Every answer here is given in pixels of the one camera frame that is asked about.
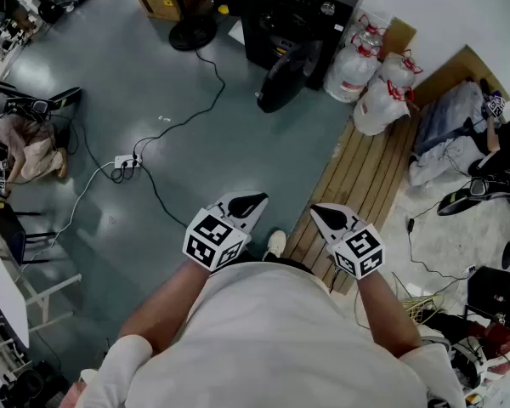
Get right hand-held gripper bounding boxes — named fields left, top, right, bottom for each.
left=309, top=202, right=386, bottom=281

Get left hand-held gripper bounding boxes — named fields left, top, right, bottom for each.
left=182, top=190, right=269, bottom=273

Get person's left forearm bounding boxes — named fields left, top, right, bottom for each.
left=117, top=257, right=212, bottom=354

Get person's right forearm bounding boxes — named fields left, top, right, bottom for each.
left=355, top=269, right=422, bottom=359

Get wooden slat platform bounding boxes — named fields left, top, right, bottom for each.
left=282, top=112, right=422, bottom=295

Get person's white right shoe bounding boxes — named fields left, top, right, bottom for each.
left=262, top=229, right=287, bottom=262

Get person's black trousers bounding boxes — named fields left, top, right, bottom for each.
left=237, top=248, right=315, bottom=276

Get white power strip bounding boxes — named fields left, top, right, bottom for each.
left=114, top=154, right=142, bottom=169

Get black backpack rig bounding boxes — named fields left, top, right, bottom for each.
left=436, top=178, right=510, bottom=217
left=3, top=86, right=82, bottom=121

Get person's white shirt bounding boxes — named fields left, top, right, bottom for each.
left=74, top=259, right=467, bottom=408

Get blue plastic clothes bag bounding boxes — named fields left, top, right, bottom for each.
left=410, top=81, right=490, bottom=186

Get black box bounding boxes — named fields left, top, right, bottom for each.
left=466, top=265, right=510, bottom=333

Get white paper sheet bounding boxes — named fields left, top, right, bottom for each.
left=228, top=19, right=246, bottom=46

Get black floor fan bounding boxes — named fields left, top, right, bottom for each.
left=168, top=0, right=218, bottom=52

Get flat brown cardboard sheet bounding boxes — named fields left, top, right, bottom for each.
left=382, top=17, right=510, bottom=110

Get red bucket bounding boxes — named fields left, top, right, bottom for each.
left=484, top=323, right=510, bottom=376

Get black chair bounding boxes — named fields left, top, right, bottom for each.
left=0, top=201, right=59, bottom=267

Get white table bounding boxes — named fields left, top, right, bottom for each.
left=0, top=218, right=82, bottom=350

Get black cable with adapter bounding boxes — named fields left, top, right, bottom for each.
left=405, top=201, right=477, bottom=280

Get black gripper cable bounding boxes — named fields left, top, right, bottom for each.
left=139, top=166, right=192, bottom=229

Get yellow wire basket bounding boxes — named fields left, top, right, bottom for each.
left=401, top=294, right=445, bottom=326

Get long black fan cable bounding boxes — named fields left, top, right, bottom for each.
left=133, top=48, right=226, bottom=156

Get thin black charger cable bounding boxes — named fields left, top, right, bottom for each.
left=65, top=115, right=124, bottom=182

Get white power cable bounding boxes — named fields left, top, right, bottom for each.
left=23, top=161, right=118, bottom=267

